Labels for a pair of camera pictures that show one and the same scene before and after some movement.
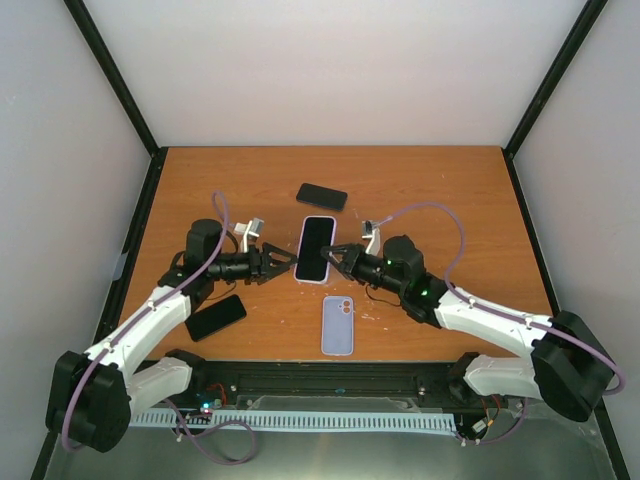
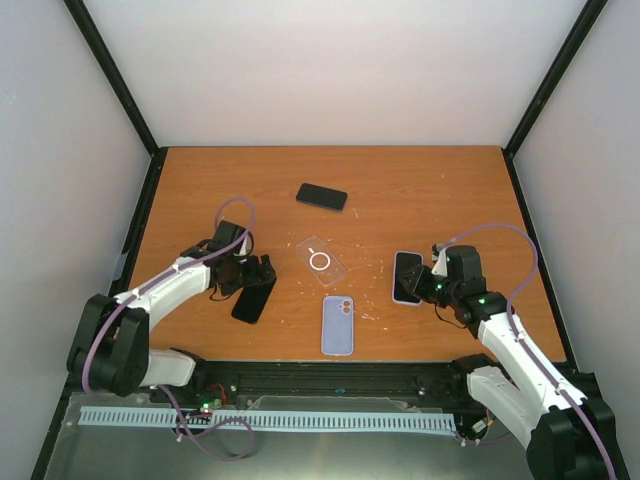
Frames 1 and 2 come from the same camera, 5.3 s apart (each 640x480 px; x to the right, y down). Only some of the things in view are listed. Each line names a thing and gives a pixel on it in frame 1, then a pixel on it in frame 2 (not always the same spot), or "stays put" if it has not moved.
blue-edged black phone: x=321 y=196 stays put
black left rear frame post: x=109 y=66 stays put
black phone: x=215 y=318 -> x=252 y=301
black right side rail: x=551 y=299 stays put
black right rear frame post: x=539 y=104 stays put
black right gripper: x=350 y=260 -> x=416 y=283
